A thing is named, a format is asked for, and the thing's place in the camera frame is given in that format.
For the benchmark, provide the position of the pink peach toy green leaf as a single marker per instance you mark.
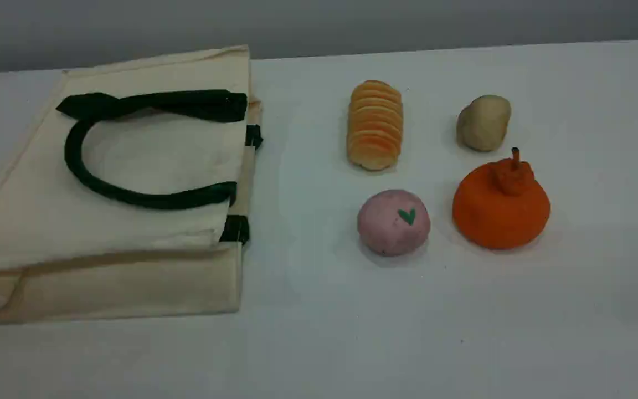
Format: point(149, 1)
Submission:
point(388, 230)

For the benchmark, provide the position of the orange fruit toy with stem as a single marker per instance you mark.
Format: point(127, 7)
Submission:
point(499, 213)

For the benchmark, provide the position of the ridged orange bread toy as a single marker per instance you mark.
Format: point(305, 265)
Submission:
point(375, 124)

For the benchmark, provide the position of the beige potato toy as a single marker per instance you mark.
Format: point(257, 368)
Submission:
point(483, 123)

